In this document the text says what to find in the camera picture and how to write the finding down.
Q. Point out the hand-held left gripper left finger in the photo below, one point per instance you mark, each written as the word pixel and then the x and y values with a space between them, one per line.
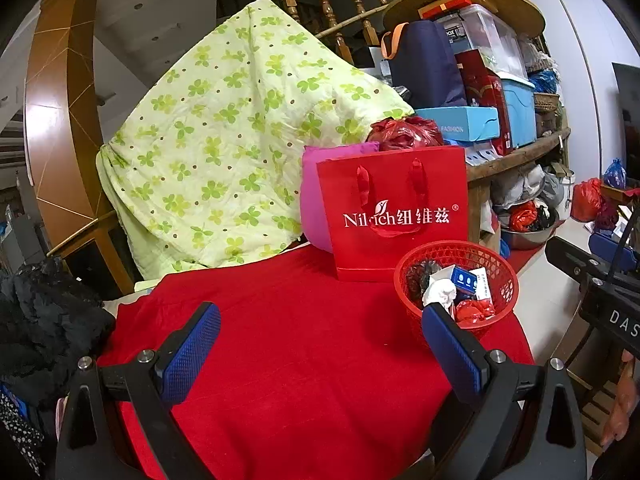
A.
pixel 192 350

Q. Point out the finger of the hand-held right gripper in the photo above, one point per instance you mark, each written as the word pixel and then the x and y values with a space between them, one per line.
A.
pixel 605 245
pixel 570 257

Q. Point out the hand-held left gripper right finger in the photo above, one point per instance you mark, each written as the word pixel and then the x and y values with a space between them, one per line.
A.
pixel 452 352

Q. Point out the red plastic wrapper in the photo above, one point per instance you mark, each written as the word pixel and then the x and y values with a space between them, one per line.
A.
pixel 472 312

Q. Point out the red mesh plastic basket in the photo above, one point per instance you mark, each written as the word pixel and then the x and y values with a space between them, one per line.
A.
pixel 415 320

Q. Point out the white tissue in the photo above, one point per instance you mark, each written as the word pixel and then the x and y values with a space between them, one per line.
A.
pixel 440 290

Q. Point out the blue and white box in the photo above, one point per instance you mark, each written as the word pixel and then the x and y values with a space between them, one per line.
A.
pixel 465 280

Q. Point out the white packet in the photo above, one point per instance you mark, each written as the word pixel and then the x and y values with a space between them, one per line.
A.
pixel 482 285

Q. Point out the black plastic bag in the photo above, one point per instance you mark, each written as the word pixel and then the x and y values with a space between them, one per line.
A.
pixel 420 280

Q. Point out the person's right hand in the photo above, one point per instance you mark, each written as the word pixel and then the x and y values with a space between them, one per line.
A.
pixel 622 410

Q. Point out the metal basin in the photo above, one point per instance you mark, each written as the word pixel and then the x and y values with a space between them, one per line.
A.
pixel 530 240

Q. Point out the small red plastic bag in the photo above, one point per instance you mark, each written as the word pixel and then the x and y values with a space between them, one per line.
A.
pixel 522 217

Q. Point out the small blue plastic bag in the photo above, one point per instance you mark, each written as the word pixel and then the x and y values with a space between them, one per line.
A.
pixel 615 175

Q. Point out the grey plastic bag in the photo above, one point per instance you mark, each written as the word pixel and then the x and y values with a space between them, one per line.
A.
pixel 520 185

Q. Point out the red cloth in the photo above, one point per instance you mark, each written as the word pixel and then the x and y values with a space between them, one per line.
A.
pixel 300 360

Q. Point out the wooden table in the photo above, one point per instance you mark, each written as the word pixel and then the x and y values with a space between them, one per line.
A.
pixel 525 152

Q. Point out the red paper gift bag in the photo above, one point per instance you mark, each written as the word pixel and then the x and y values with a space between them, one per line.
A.
pixel 400 250

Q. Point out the black fluffy garment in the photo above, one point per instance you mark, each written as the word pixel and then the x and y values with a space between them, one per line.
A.
pixel 45 320

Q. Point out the light blue storage bin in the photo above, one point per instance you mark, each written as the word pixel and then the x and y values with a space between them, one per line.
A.
pixel 520 110

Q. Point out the light blue cardboard box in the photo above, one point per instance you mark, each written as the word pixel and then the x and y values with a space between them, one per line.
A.
pixel 460 120

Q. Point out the red gift box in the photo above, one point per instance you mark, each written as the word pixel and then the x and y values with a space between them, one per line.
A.
pixel 480 90

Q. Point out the pink cushion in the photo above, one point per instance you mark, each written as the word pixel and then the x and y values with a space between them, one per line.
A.
pixel 312 200

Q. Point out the black dotted cloth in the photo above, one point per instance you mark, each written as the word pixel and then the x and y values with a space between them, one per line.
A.
pixel 17 435

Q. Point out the green floral quilt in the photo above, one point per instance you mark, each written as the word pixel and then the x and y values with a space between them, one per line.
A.
pixel 225 135

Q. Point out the clear plastic storage box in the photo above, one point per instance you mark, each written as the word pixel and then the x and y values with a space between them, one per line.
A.
pixel 492 35

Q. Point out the navy tote bag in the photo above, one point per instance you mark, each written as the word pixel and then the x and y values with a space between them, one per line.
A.
pixel 425 70

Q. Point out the round wooden board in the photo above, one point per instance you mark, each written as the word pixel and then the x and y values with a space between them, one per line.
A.
pixel 520 10

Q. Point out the flat orange box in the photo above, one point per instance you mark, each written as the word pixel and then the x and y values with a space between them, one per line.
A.
pixel 450 5

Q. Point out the wooden stair railing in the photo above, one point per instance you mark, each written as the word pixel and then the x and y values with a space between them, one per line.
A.
pixel 325 5

